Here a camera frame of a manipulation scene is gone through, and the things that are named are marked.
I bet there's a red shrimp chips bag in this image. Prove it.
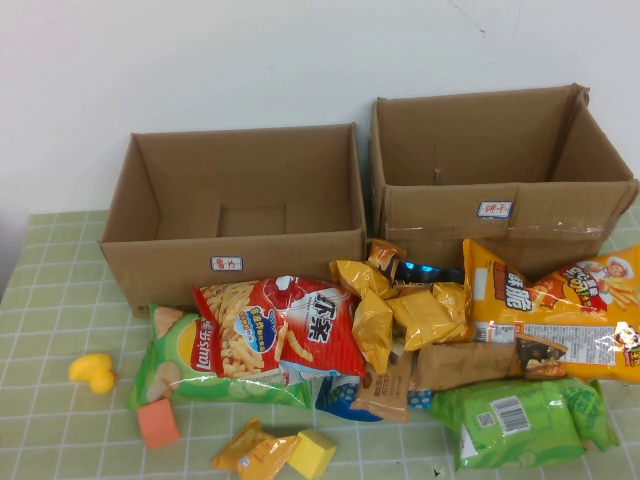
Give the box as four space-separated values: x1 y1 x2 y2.
191 275 368 385

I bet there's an orange-yellow small snack packet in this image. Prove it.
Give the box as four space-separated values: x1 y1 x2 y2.
211 417 303 474

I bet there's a black and orange snack packet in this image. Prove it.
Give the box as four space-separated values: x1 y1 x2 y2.
366 238 407 281

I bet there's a blue and black snack packet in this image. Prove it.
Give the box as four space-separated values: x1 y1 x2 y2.
394 259 466 287

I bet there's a small black snack packet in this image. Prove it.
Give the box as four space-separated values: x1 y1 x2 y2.
514 333 570 381

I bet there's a cardboard box with blue-text label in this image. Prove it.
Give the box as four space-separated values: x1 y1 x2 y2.
368 83 640 284

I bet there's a blue polka dot packet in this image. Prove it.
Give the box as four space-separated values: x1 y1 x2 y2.
314 374 434 416

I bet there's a cardboard box with red-text label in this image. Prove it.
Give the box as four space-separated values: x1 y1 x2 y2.
98 122 369 321

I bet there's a brown biscuit bar wrapper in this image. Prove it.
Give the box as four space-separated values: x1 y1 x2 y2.
349 349 416 425

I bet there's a green Lay's chips bag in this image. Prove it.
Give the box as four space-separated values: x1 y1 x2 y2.
127 303 314 412

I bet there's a kraft brown long packet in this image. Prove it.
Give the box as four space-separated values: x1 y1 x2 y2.
409 341 524 393

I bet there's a large yellow crisps bag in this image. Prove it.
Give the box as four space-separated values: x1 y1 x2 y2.
462 238 640 385

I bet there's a yellow foam cube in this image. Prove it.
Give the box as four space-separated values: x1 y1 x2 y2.
285 428 338 477

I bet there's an orange foam cube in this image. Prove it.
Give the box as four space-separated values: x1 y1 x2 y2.
136 398 182 450

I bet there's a yellow rubber duck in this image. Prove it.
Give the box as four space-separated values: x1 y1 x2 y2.
68 353 120 396

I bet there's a green checked tablecloth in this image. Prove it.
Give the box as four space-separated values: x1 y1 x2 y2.
0 207 640 480

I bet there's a green biscuit package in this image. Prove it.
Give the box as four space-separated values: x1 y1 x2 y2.
428 377 621 472

